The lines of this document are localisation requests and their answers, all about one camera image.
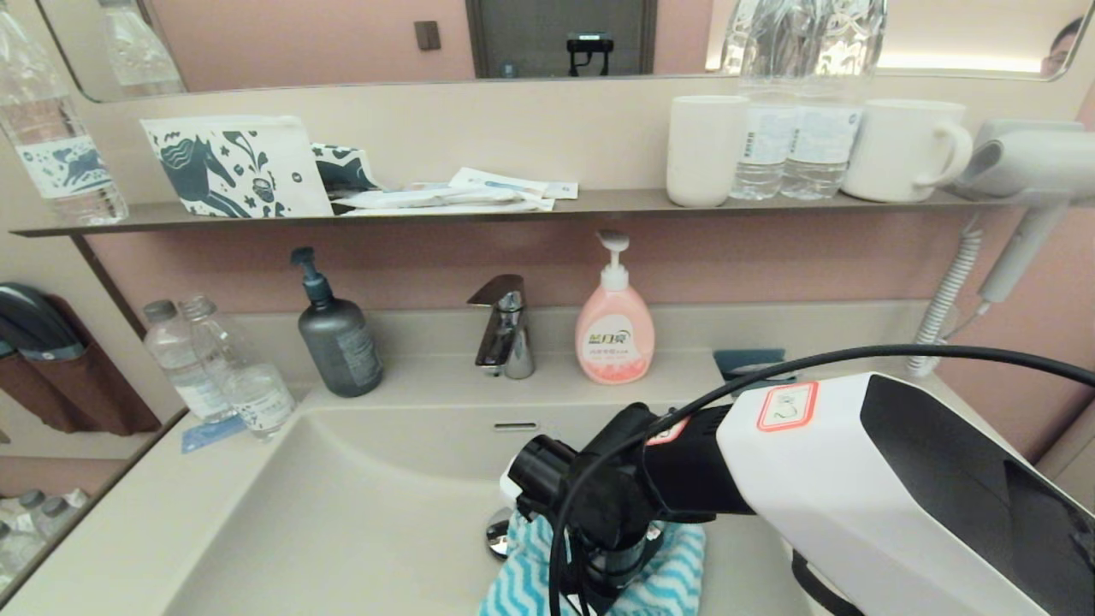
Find clear patterned label water bottle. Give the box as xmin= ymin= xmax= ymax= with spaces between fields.
xmin=181 ymin=294 xmax=297 ymax=441

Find white tumbler cup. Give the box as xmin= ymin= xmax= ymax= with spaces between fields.
xmin=666 ymin=95 xmax=749 ymax=209

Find black cable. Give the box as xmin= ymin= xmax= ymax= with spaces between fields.
xmin=547 ymin=344 xmax=1095 ymax=616

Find wall mirror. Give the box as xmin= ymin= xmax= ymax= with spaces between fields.
xmin=34 ymin=0 xmax=1095 ymax=104

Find chrome faucet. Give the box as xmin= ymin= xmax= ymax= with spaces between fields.
xmin=466 ymin=274 xmax=536 ymax=380

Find grey wall shelf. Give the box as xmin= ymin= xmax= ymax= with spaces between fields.
xmin=10 ymin=188 xmax=1095 ymax=239

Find beige sink basin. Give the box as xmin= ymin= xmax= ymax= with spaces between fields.
xmin=163 ymin=398 xmax=826 ymax=616

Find tall clear water bottle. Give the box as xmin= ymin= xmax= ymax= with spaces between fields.
xmin=780 ymin=0 xmax=889 ymax=202
xmin=729 ymin=0 xmax=809 ymax=202

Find dark blue item in bag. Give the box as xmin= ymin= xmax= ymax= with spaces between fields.
xmin=0 ymin=283 xmax=87 ymax=363

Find brown hanging bag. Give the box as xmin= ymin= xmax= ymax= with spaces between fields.
xmin=0 ymin=295 xmax=162 ymax=437

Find blue card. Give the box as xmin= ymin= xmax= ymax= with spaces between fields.
xmin=181 ymin=414 xmax=250 ymax=454

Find white coiled cord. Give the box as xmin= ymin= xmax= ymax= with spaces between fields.
xmin=907 ymin=227 xmax=982 ymax=378

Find horse label water bottle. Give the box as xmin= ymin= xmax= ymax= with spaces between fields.
xmin=0 ymin=0 xmax=130 ymax=227

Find pink soap pump bottle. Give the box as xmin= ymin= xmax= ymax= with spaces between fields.
xmin=575 ymin=230 xmax=656 ymax=385

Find blue soap tray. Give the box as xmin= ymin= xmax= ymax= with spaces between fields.
xmin=714 ymin=348 xmax=788 ymax=390

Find white hair dryer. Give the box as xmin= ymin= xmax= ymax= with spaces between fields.
xmin=914 ymin=128 xmax=1095 ymax=305

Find large horse print pouch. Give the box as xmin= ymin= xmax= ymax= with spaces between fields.
xmin=140 ymin=115 xmax=334 ymax=219

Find small blue print pouch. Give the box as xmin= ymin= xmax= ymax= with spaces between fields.
xmin=311 ymin=144 xmax=384 ymax=213

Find white toiletry packet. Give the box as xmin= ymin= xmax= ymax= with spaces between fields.
xmin=334 ymin=185 xmax=556 ymax=216
xmin=449 ymin=167 xmax=579 ymax=201

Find teal white striped cloth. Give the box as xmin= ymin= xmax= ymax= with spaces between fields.
xmin=479 ymin=511 xmax=707 ymax=616

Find chrome drain stopper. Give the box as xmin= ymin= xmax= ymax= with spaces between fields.
xmin=485 ymin=506 xmax=514 ymax=561

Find white mug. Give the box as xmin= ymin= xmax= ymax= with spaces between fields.
xmin=841 ymin=99 xmax=974 ymax=204

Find dark grey pump bottle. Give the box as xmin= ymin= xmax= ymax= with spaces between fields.
xmin=290 ymin=246 xmax=383 ymax=399

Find clear plain label water bottle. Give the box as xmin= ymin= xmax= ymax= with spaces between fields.
xmin=143 ymin=299 xmax=234 ymax=425

